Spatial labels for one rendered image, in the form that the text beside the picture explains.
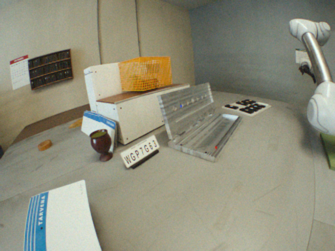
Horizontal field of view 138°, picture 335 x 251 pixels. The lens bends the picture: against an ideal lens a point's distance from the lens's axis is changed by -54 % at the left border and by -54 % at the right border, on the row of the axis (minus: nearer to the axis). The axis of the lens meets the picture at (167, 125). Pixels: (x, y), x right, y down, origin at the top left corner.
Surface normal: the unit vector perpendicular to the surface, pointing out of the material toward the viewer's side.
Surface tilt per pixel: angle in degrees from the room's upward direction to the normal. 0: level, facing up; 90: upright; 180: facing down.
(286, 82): 90
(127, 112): 90
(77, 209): 0
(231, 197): 0
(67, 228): 0
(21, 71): 90
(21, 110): 90
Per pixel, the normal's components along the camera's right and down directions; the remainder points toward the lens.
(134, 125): 0.77, 0.18
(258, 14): -0.74, 0.32
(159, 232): -0.08, -0.92
